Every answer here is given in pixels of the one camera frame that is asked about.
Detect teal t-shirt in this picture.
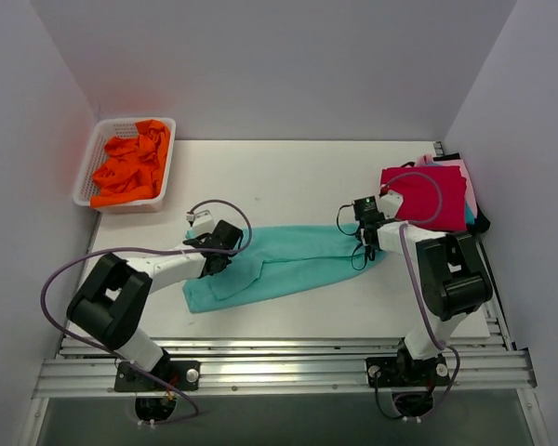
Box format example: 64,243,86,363
464,203,475,225
182,225,386,314

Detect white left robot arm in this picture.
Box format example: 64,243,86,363
67,220,244,389

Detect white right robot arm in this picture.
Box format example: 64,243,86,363
352,196,493,384

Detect magenta folded t-shirt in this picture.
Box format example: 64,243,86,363
380,165,467,231

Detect pink folded t-shirt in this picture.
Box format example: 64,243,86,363
416,153,478,216

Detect teal folded t-shirt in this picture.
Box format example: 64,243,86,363
464,203,475,225

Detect orange t-shirt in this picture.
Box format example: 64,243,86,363
90,119,171,208

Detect black folded t-shirt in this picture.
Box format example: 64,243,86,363
402,161,491,236

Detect white plastic basket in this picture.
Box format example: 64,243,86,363
73,117,176,213

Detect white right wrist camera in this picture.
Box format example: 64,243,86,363
377,190,404,219

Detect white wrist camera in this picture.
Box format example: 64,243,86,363
377,190,404,219
186,210,215,238

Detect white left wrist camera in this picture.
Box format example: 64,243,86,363
186,210,215,238

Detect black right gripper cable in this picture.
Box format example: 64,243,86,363
336,203,378,271

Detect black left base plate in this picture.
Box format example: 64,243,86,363
113,357,201,392

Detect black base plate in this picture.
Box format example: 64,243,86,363
365,355,450,388
113,357,201,392

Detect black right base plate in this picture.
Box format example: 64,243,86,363
365,355,450,388

